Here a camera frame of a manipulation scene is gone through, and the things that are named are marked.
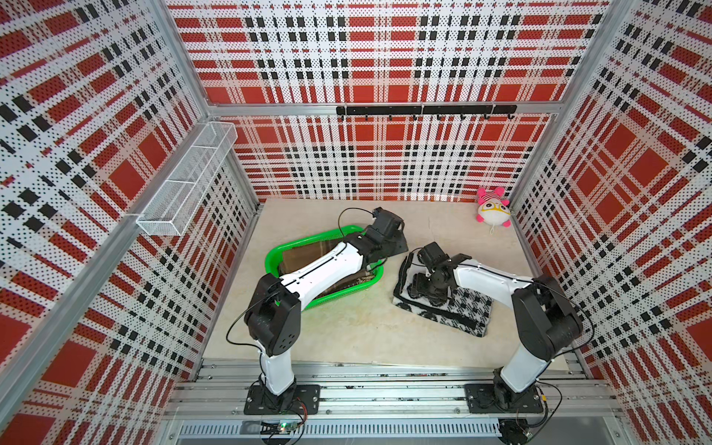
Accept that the black white patterned scarf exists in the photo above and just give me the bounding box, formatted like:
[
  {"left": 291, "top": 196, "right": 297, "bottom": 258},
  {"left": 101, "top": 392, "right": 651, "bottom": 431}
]
[{"left": 392, "top": 248, "right": 492, "bottom": 337}]

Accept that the brown fringed scarf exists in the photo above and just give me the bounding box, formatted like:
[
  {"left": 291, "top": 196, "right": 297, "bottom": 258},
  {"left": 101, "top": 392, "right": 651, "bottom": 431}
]
[{"left": 277, "top": 238, "right": 374, "bottom": 290}]

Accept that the green plastic basket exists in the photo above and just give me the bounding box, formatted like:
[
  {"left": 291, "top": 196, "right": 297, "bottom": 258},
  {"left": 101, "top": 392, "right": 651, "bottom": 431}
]
[{"left": 264, "top": 224, "right": 384, "bottom": 310}]

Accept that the grey black checkered scarf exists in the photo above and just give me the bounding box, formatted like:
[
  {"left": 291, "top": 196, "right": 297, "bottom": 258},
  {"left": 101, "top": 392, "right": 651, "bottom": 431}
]
[{"left": 319, "top": 271, "right": 376, "bottom": 298}]

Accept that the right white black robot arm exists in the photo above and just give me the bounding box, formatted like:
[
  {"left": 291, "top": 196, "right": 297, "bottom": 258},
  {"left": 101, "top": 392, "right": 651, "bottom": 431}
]
[{"left": 393, "top": 242, "right": 583, "bottom": 413}]

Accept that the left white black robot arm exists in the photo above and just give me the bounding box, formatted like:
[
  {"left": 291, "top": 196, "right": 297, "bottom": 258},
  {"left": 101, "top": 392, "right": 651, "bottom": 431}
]
[{"left": 244, "top": 208, "right": 407, "bottom": 397}]

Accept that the pink white plush toy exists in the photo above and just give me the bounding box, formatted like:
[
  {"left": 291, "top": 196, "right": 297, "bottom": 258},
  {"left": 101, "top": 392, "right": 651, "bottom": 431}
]
[{"left": 476, "top": 187, "right": 512, "bottom": 228}]

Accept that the green circuit board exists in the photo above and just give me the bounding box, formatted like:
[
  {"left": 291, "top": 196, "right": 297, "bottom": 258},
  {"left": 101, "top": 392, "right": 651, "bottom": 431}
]
[{"left": 260, "top": 422, "right": 294, "bottom": 436}]

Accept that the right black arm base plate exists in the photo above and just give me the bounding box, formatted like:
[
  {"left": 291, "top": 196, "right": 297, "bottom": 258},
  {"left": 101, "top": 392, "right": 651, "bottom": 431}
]
[{"left": 465, "top": 383, "right": 544, "bottom": 415}]

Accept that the black hook rail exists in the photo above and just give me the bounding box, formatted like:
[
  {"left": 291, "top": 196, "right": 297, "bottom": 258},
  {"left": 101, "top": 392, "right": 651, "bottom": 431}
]
[{"left": 336, "top": 104, "right": 517, "bottom": 118}]

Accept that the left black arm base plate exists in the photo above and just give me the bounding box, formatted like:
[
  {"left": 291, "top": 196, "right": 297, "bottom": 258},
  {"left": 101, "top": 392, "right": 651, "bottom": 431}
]
[{"left": 243, "top": 381, "right": 321, "bottom": 416}]

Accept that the white wire mesh shelf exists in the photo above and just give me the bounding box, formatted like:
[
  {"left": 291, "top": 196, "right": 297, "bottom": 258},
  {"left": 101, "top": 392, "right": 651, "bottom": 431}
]
[{"left": 137, "top": 122, "right": 237, "bottom": 237}]

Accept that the aluminium front rail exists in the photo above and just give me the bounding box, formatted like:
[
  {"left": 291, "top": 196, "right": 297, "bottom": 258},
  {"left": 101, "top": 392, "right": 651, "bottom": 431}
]
[{"left": 166, "top": 360, "right": 622, "bottom": 420}]

